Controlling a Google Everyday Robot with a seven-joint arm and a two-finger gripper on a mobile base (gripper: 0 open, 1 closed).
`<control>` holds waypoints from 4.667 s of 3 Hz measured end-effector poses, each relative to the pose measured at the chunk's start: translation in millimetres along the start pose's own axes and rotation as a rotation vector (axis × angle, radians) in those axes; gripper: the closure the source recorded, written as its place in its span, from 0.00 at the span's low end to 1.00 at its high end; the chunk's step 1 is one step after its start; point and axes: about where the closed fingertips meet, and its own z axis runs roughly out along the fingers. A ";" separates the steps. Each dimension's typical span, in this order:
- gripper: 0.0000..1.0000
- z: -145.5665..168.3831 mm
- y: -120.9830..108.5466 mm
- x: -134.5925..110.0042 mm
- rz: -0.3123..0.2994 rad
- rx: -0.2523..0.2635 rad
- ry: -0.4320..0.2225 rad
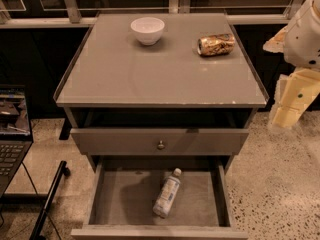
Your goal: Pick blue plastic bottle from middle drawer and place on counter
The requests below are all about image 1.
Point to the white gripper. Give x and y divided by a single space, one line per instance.
302 40

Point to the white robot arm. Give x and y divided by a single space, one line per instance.
299 42

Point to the brass drawer knob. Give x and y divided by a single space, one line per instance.
161 145

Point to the grey open middle drawer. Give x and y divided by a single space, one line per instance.
125 190

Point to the grey top drawer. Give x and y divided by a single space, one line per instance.
143 141

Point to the gold crushed soda can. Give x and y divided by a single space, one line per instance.
214 45

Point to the metal window railing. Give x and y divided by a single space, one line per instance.
40 13

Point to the white ceramic bowl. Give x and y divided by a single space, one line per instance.
147 30

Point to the black laptop stand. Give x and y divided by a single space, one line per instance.
43 200

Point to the black laptop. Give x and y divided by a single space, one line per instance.
16 135

